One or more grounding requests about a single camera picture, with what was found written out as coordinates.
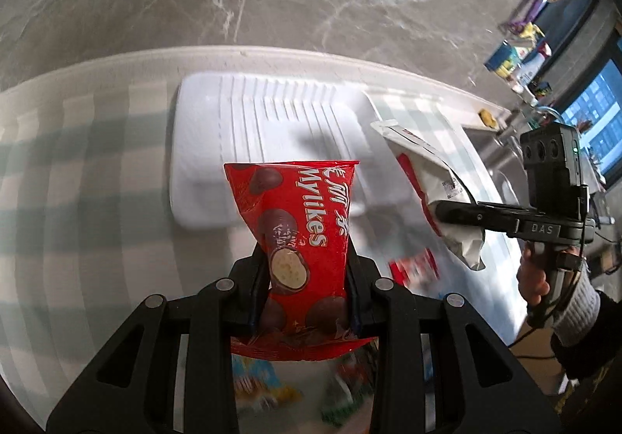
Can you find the green white checkered tablecloth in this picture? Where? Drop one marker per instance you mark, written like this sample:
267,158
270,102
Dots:
87,230

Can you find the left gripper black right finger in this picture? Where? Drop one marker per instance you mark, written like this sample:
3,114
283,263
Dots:
478,384

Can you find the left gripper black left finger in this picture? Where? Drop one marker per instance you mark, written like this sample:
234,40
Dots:
129,386

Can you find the person right hand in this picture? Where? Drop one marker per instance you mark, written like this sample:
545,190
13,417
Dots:
532,280

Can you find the white plastic tray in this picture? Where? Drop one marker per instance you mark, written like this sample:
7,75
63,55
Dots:
239,117

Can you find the red Mylikes chocolate bag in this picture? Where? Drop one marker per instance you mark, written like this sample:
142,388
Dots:
298,213

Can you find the grey black right sleeve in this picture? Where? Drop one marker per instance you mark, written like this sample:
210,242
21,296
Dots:
587,344

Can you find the white red snack bag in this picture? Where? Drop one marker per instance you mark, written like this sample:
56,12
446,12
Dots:
433,181

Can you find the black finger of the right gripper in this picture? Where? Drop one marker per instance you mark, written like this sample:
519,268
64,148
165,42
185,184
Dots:
493,217

